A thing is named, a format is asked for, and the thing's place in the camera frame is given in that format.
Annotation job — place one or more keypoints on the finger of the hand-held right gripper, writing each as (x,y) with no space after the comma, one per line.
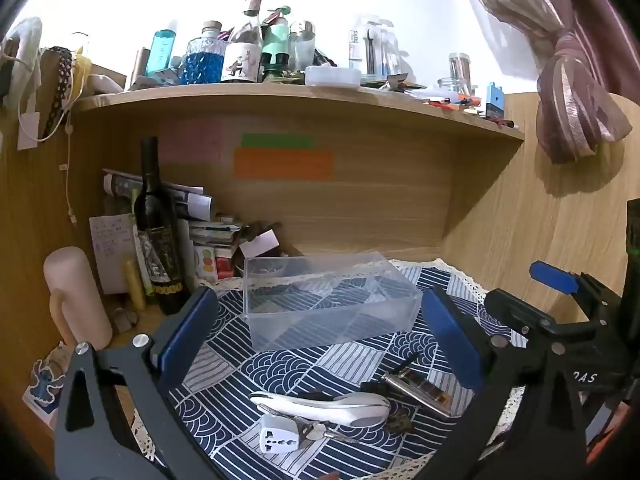
(517,312)
(552,277)

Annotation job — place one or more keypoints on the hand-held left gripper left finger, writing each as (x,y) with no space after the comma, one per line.
(189,331)

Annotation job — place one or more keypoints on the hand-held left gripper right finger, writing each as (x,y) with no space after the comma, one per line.
(452,341)

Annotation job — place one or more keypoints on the silver black lighter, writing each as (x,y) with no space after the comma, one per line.
(420,390)

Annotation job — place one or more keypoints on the clear plastic storage box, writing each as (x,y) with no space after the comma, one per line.
(330,300)

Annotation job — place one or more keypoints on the white plug adapter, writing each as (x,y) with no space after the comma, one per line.
(277,435)

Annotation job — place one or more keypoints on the white silver bottle opener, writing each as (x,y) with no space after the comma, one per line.
(325,406)

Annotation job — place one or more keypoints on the yellow tube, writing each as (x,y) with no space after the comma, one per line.
(134,285)

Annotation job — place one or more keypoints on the stack of small boxes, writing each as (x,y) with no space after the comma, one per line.
(215,255)

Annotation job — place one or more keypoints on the dark wine bottle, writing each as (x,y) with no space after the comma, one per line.
(159,240)

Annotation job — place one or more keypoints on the dark key bunch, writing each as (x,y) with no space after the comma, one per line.
(400,422)

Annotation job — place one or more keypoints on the white card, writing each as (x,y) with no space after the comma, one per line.
(260,245)

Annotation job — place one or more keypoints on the white handwritten note paper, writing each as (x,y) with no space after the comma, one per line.
(110,250)

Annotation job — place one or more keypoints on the blue patterned lace-edged cloth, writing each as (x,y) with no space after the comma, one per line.
(300,370)

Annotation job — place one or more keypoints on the pink mug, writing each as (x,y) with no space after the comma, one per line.
(75,290)

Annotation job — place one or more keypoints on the rolled magazine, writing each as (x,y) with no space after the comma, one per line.
(185,197)

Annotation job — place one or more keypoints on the blue cartoon sticker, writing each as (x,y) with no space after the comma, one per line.
(44,385)

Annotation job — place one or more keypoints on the blue block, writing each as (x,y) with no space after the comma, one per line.
(494,100)

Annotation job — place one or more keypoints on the pink sticky note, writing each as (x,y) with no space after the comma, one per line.
(192,141)

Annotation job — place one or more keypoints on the orange sticky note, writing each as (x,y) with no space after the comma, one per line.
(285,165)

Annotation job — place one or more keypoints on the orange pens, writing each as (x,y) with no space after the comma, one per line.
(455,102)

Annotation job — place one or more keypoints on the mauve striped curtain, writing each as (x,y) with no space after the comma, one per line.
(570,70)

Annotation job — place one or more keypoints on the green sticky note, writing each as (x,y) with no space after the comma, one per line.
(277,141)

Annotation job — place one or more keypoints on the glass jar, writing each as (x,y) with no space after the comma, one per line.
(460,72)

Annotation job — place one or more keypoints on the white paper tag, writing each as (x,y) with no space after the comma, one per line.
(28,131)

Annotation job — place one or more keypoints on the wooden shelf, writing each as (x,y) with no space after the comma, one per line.
(300,97)

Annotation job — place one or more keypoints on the blue textured glass bottle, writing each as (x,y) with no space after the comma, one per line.
(202,62)

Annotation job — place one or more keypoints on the brown cylinder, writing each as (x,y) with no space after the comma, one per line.
(140,65)

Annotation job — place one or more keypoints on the black lace ribbon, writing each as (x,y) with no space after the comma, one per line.
(61,85)

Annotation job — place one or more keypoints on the clear labelled corked bottle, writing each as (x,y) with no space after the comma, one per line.
(242,57)

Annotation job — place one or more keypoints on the tall blue liquid bottle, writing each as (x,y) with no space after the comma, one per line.
(162,52)

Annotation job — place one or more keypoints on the white round box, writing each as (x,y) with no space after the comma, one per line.
(332,76)

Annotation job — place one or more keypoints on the clear tool package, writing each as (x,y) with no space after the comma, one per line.
(372,47)

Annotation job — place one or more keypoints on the mint green bottle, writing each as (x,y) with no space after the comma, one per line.
(276,42)

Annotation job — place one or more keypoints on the clear glass bottle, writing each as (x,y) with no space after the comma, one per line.
(302,47)

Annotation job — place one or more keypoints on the white cloth bag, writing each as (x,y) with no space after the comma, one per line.
(22,55)

